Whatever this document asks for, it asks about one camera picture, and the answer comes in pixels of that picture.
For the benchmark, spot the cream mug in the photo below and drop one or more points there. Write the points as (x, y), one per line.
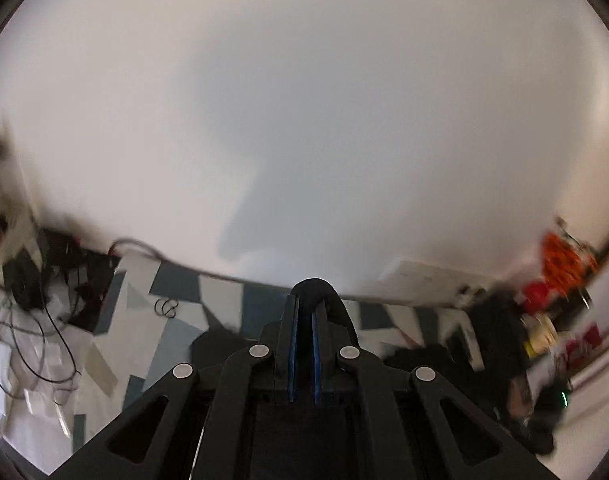
(539, 332)

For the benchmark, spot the red vase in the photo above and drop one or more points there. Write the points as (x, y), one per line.
(536, 292)

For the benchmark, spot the geometric patterned bedspread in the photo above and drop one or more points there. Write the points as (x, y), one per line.
(149, 280)

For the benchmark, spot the black side cabinet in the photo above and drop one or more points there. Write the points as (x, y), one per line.
(494, 330)

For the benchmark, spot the orange flower bouquet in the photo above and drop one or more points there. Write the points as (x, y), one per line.
(559, 260)

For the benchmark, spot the white panel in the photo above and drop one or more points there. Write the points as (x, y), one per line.
(424, 280)

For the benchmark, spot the white paper sheets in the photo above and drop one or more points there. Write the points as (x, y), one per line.
(39, 400)

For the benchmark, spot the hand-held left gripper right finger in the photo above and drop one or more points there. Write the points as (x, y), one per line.
(316, 360)

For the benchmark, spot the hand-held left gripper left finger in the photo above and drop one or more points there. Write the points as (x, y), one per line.
(292, 360)

